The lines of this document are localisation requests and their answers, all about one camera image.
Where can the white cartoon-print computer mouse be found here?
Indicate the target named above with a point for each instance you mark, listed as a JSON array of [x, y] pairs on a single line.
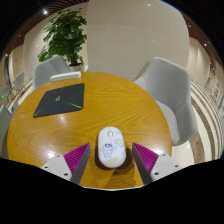
[[111, 148]]

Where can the large green leafy plant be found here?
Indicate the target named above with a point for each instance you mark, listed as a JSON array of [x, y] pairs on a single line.
[[63, 35]]

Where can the white plant pot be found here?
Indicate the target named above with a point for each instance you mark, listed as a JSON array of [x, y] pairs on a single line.
[[76, 67]]

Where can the small white chair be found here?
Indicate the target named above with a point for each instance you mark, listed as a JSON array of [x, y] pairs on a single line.
[[19, 81]]

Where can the white power strip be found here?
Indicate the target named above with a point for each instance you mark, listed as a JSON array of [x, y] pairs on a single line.
[[65, 76]]

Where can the light grey shell chair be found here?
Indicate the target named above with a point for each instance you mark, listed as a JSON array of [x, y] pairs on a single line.
[[173, 96], [45, 71]]

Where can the grey-green armchair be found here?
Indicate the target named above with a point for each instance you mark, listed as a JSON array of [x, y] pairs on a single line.
[[4, 126]]

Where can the black mouse pad green lines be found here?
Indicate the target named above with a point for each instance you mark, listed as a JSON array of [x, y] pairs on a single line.
[[60, 100]]

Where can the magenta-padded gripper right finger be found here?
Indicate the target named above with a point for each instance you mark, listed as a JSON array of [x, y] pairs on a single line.
[[159, 165]]

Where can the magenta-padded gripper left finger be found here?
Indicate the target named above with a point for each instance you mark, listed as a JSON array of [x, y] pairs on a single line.
[[65, 165]]

